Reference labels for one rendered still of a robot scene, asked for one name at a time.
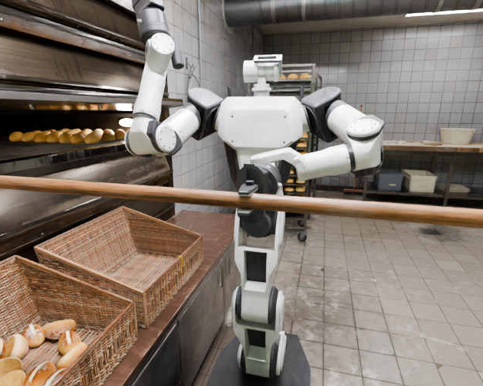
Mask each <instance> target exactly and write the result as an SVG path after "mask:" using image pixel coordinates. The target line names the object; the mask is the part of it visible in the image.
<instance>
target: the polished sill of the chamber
mask: <svg viewBox="0 0 483 386"><path fill-rule="evenodd" d="M126 150H127V148H126V146H125V142H118V143H114V144H108V145H102V146H93V147H88V148H82V149H73V150H68V151H63V152H53V153H48V154H43V155H33V156H28V157H22V158H17V159H8V160H2V161H0V175H4V174H8V173H13V172H20V171H24V170H28V169H32V168H40V167H44V166H48V165H55V164H59V163H63V162H70V161H74V160H79V159H86V158H90V157H94V156H99V155H106V154H110V153H114V152H122V151H126Z"/></svg>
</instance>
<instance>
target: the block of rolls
mask: <svg viewBox="0 0 483 386"><path fill-rule="evenodd" d="M127 131H128V130H127ZM127 131H126V132H127ZM126 132H124V131H123V130H122V129H118V130H117V131H116V132H115V133H114V132H113V131H112V130H111V129H105V130H104V131H103V130H102V129H95V130H94V131H92V130H91V129H84V130H82V131H81V130H80V129H72V130H70V129H61V130H58V131H56V130H54V129H49V130H48V131H43V132H42V131H39V130H36V131H33V132H26V133H22V132H13V133H12V134H11V135H10V136H9V139H10V141H12V142H17V141H23V142H34V141H35V142H60V143H66V142H71V143H82V142H85V143H87V144H92V143H98V142H99V141H100V140H102V141H103V142H111V141H114V140H120V139H124V137H125V135H126Z"/></svg>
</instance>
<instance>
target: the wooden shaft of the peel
mask: <svg viewBox="0 0 483 386"><path fill-rule="evenodd" d="M0 188H5V189H14V190H24V191H42V192H51V193H61V194H70V195H88V196H97V197H107V198H125V199H134V200H144V201H161V202H171V203H180V204H198V205H208V206H217V207H227V208H244V209H255V210H264V211H282V212H291V213H301V214H319V215H328V216H338V217H347V218H365V219H374V220H384V221H401V222H411V223H420V224H438V225H448V226H457V227H475V228H483V210H482V209H471V208H450V207H439V206H428V205H416V204H395V203H384V202H373V201H352V200H341V199H330V198H309V197H298V196H287V195H266V194H255V193H253V194H251V195H250V196H238V192H233V191H211V190H200V189H189V188H168V187H157V186H146V185H125V184H114V183H103V182H82V181H71V180H60V179H49V178H27V177H16V176H5V175H0Z"/></svg>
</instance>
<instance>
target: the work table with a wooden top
mask: <svg viewBox="0 0 483 386"><path fill-rule="evenodd" d="M382 147H383V154H391V155H433V157H432V166H431V171H430V172H431V173H432V174H434V169H435V161H436V156H437V155H440V156H451V158H450V163H449V167H448V176H447V181H446V185H445V191H443V190H441V189H439V188H438V185H435V189H434V192H433V193H430V192H415V191H408V190H407V189H406V188H405V187H403V186H402V187H401V191H390V190H379V189H377V188H376V186H375V185H374V184H373V182H368V181H367V180H368V176H366V177H365V179H364V181H361V179H362V177H361V178H359V181H358V190H360V187H361V185H362V186H363V201H366V193H373V194H385V195H410V196H423V197H426V198H429V197H436V198H443V203H442V206H443V207H446V205H447V200H448V198H460V199H473V200H483V187H470V186H465V187H466V188H469V189H470V191H468V193H465V192H449V188H450V183H451V179H452V170H453V166H454V161H455V157H456V156H464V157H483V142H470V144H469V145H449V144H443V143H442V146H431V145H425V144H423V143H421V142H420V141H414V142H408V144H402V143H401V144H396V143H392V144H389V143H386V142H385V140H383V146H382Z"/></svg>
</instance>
